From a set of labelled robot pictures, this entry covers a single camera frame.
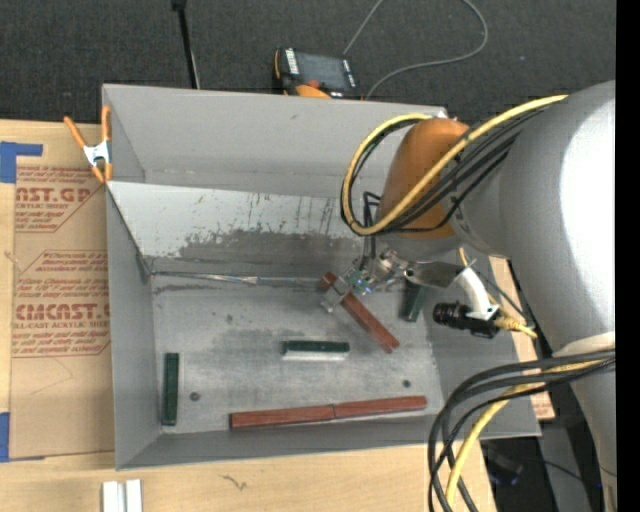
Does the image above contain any red-brown block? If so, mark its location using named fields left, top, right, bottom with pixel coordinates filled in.
left=333, top=395, right=429, bottom=420
left=229, top=404, right=336, bottom=431
left=319, top=271, right=401, bottom=355

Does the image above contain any brown cardboard board red print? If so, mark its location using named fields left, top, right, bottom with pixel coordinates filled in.
left=0, top=118, right=117, bottom=462

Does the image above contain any dark green flat block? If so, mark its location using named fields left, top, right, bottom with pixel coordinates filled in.
left=399, top=282, right=428, bottom=323
left=160, top=351, right=181, bottom=428
left=280, top=339, right=352, bottom=362

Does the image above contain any grey metal bin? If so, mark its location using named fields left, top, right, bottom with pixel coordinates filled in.
left=101, top=83, right=544, bottom=471

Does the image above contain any black cylinder on white bracket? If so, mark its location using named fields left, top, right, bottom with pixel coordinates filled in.
left=432, top=264, right=502, bottom=341

